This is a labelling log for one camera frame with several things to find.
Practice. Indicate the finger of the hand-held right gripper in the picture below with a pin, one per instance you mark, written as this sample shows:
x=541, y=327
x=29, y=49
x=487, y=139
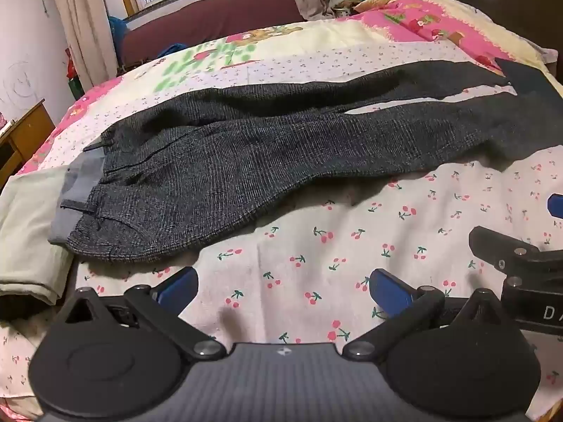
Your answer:
x=519, y=255
x=556, y=205

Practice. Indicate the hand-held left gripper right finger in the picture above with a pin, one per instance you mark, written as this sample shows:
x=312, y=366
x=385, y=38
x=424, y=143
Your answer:
x=389, y=290

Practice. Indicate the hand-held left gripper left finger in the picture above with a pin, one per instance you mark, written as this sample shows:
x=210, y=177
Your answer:
x=178, y=290

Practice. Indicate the dark grey checked pants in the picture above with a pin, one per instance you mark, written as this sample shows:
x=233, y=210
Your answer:
x=264, y=154

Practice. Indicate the cherry print white sheet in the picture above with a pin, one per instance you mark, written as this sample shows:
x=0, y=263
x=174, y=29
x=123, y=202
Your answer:
x=352, y=228

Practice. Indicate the light green cloth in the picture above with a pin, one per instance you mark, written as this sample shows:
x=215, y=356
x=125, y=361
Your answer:
x=31, y=228

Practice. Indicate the dark brown leather headboard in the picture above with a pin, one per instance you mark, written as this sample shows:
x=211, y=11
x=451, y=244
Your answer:
x=506, y=0

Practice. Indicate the wooden desk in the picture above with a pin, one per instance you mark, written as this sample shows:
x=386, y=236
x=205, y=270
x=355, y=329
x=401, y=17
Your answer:
x=26, y=136

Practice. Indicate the red green hanging decoration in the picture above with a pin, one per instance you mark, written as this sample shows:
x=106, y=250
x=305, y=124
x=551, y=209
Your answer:
x=74, y=74

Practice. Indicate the blue cloth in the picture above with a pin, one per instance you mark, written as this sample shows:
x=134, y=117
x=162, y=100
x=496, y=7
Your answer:
x=172, y=50
x=118, y=35

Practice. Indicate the pink cartoon print bed sheet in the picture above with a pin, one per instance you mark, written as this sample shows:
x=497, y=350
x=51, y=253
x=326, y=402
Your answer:
x=308, y=57

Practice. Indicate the cream yellow pillow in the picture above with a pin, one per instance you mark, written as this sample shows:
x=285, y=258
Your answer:
x=396, y=1

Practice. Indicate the maroon padded headboard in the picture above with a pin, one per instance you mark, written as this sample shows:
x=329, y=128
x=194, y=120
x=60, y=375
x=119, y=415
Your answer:
x=211, y=17

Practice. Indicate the colourful clutter pile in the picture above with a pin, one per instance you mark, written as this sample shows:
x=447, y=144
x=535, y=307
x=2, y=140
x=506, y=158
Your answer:
x=345, y=4

